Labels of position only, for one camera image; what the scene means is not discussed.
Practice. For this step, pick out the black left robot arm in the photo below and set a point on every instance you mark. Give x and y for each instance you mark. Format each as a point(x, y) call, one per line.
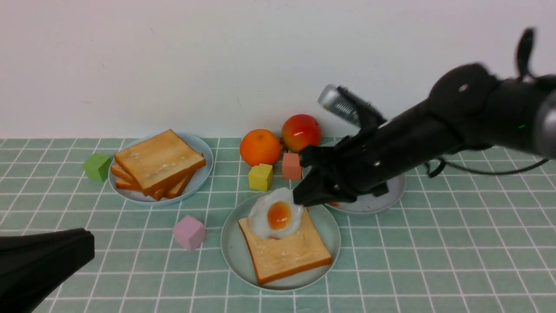
point(33, 266)

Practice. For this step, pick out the red apple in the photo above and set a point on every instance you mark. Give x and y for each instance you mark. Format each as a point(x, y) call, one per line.
point(299, 131)

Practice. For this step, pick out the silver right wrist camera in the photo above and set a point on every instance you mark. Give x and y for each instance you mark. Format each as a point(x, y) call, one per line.
point(348, 106)

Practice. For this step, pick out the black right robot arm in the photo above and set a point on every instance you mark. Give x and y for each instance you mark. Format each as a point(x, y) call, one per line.
point(467, 109)

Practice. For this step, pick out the light blue bread plate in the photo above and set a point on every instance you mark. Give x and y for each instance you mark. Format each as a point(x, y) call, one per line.
point(195, 183)

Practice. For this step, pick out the pink foam cube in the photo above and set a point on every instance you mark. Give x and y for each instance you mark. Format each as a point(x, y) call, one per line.
point(189, 233)

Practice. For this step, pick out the green foam cube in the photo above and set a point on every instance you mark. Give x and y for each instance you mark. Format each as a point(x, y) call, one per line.
point(97, 167)

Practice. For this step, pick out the orange fruit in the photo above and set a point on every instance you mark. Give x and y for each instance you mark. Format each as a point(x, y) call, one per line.
point(260, 146)

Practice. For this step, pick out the salmon foam cube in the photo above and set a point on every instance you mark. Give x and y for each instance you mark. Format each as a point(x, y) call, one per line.
point(291, 168)

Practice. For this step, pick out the empty teal plate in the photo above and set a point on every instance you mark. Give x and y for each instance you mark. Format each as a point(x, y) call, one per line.
point(234, 248)

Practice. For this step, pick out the yellow foam cube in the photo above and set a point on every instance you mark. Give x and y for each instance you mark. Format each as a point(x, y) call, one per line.
point(260, 177)

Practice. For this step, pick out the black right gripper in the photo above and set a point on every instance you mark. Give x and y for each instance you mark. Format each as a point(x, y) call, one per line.
point(340, 174)

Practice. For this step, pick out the grey egg plate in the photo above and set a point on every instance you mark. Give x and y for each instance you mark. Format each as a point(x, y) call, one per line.
point(384, 195)

